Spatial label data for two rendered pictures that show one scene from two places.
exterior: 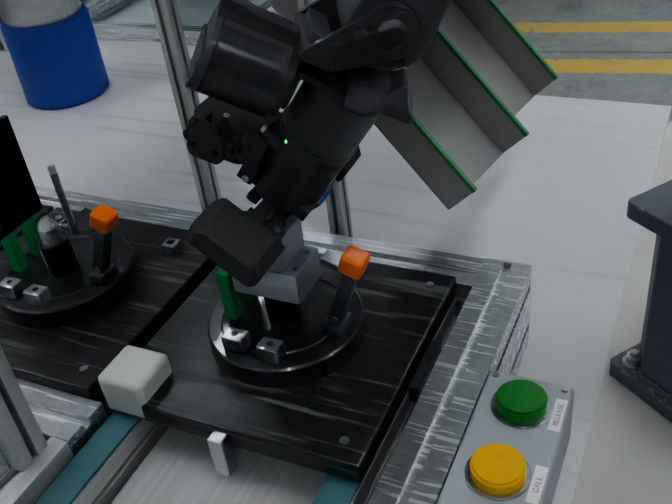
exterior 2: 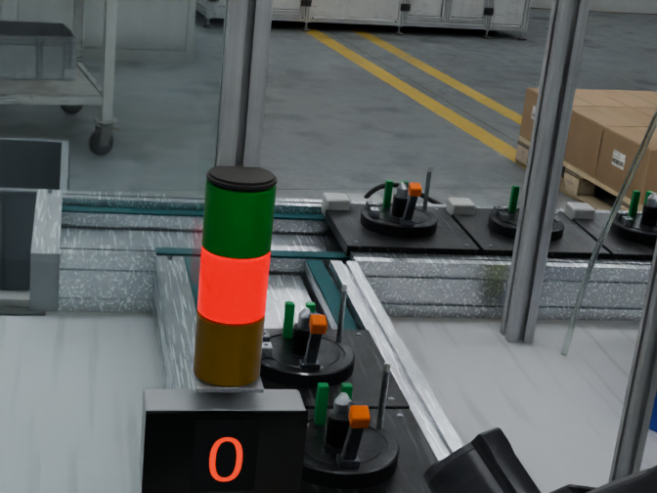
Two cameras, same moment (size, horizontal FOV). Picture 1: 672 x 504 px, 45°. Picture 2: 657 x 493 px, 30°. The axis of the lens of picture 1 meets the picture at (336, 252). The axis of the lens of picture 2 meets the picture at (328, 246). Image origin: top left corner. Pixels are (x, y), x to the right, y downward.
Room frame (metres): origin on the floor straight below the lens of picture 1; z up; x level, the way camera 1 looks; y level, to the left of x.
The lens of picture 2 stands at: (-0.06, -0.42, 1.66)
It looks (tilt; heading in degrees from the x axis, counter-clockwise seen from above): 19 degrees down; 48
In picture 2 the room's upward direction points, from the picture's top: 6 degrees clockwise
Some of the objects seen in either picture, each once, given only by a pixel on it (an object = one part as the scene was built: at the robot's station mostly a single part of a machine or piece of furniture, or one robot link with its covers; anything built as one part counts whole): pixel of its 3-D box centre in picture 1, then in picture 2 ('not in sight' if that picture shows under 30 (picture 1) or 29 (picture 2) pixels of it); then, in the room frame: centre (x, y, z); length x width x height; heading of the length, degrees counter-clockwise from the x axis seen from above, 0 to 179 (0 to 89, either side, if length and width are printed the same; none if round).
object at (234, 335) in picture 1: (236, 340); not in sight; (0.52, 0.09, 1.00); 0.02 x 0.01 x 0.02; 61
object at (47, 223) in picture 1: (56, 249); not in sight; (0.68, 0.28, 1.01); 0.24 x 0.24 x 0.13; 61
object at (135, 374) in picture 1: (137, 381); not in sight; (0.52, 0.19, 0.97); 0.05 x 0.05 x 0.04; 61
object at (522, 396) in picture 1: (521, 404); not in sight; (0.44, -0.13, 0.96); 0.04 x 0.04 x 0.02
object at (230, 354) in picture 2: not in sight; (229, 342); (0.44, 0.25, 1.28); 0.05 x 0.05 x 0.05
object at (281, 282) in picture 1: (262, 248); not in sight; (0.56, 0.06, 1.06); 0.08 x 0.04 x 0.07; 61
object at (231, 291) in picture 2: not in sight; (234, 280); (0.44, 0.25, 1.33); 0.05 x 0.05 x 0.05
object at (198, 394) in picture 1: (289, 339); not in sight; (0.55, 0.05, 0.96); 0.24 x 0.24 x 0.02; 61
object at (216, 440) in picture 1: (222, 453); not in sight; (0.44, 0.11, 0.95); 0.01 x 0.01 x 0.04; 61
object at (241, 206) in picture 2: not in sight; (239, 214); (0.44, 0.25, 1.38); 0.05 x 0.05 x 0.05
